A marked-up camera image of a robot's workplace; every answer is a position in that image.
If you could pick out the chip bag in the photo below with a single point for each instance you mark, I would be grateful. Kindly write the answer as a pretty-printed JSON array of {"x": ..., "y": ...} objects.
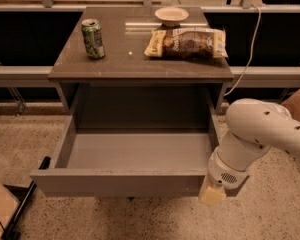
[{"x": 187, "y": 42}]

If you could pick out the green soda can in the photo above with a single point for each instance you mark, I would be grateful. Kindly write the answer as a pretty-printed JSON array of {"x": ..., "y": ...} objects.
[{"x": 91, "y": 31}]

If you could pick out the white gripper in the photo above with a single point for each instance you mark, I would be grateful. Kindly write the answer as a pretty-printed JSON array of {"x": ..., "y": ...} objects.
[{"x": 223, "y": 174}]

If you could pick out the grey drawer cabinet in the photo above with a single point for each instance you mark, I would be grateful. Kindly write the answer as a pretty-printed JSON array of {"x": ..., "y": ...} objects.
[{"x": 126, "y": 32}]

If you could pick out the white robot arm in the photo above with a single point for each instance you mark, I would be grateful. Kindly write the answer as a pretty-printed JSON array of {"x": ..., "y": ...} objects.
[{"x": 254, "y": 127}]

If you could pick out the beige paper bowl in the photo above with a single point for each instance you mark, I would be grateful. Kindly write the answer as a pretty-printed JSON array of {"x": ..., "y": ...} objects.
[{"x": 171, "y": 16}]

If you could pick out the black rolling stand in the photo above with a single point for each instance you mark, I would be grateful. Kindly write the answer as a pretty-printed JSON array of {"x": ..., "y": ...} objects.
[{"x": 23, "y": 195}]

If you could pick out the grey top drawer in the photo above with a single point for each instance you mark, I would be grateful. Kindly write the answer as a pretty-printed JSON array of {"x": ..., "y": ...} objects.
[{"x": 133, "y": 142}]

